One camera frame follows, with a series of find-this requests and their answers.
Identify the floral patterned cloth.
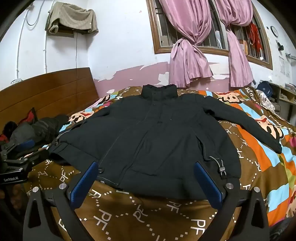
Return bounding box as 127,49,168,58
257,89,282,114

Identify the red hanging garment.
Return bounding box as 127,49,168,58
247,22,263,53

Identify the wooden headboard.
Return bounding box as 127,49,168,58
0,67,100,139

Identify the narrow pink curtain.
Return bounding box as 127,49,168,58
215,0,254,88

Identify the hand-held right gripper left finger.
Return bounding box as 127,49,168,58
23,161,100,241

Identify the wide pink curtain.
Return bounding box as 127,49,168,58
159,0,214,88

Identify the pile of dark clothes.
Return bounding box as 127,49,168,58
0,108,70,151

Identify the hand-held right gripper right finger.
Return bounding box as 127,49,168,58
194,161,270,241

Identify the wooden barred window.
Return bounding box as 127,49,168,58
146,0,273,70

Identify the brown cartoon printed blanket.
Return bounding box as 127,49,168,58
23,85,296,241

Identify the black padded jacket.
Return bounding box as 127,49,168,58
48,85,283,201

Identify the beige cloth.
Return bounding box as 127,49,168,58
45,1,99,36

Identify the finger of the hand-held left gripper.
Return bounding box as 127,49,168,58
2,138,36,156
13,148,50,166

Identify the light wooden shelf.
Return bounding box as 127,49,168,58
269,81,296,105

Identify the navy blue cap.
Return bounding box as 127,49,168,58
257,81,274,98

